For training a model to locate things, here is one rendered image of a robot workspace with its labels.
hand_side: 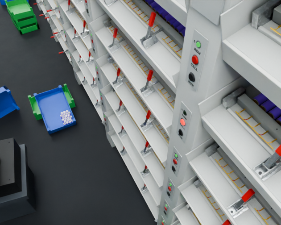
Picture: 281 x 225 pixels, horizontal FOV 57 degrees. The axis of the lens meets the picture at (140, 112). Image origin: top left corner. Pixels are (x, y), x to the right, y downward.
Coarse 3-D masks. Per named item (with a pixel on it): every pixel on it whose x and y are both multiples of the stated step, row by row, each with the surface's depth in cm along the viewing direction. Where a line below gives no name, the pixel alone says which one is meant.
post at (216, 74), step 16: (240, 0) 37; (192, 16) 46; (192, 32) 47; (208, 32) 43; (208, 48) 45; (208, 64) 46; (224, 64) 46; (208, 80) 48; (224, 80) 50; (176, 96) 62; (192, 96) 55; (208, 96) 51; (176, 112) 65; (192, 112) 58; (176, 128) 69; (192, 128) 61; (176, 144) 73; (192, 144) 64; (192, 176) 79; (176, 192) 88; (160, 208) 115
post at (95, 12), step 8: (88, 0) 102; (96, 8) 103; (88, 16) 110; (96, 16) 105; (88, 24) 115; (96, 40) 113; (96, 48) 117; (104, 48) 118; (96, 56) 123; (96, 72) 136; (104, 80) 132; (104, 96) 140; (104, 104) 147; (104, 112) 156; (104, 120) 165; (112, 128) 162; (112, 144) 175
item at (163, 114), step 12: (96, 24) 108; (108, 24) 108; (108, 36) 106; (108, 48) 102; (120, 48) 100; (120, 60) 97; (132, 72) 92; (144, 72) 90; (132, 84) 89; (144, 84) 88; (156, 84) 86; (156, 96) 83; (168, 96) 82; (156, 108) 81; (168, 108) 80; (168, 120) 78; (168, 132) 73
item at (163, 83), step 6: (114, 24) 105; (120, 30) 102; (120, 36) 102; (126, 42) 100; (132, 48) 95; (138, 54) 92; (138, 60) 92; (144, 60) 90; (150, 66) 88; (156, 72) 85; (156, 78) 86; (162, 84) 83; (168, 90) 80; (174, 96) 78
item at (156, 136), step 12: (96, 60) 120; (108, 60) 121; (108, 72) 121; (120, 72) 118; (120, 84) 114; (120, 96) 111; (132, 96) 109; (132, 108) 106; (144, 108) 103; (144, 120) 102; (156, 120) 100; (144, 132) 99; (156, 132) 97; (156, 144) 95; (168, 144) 93
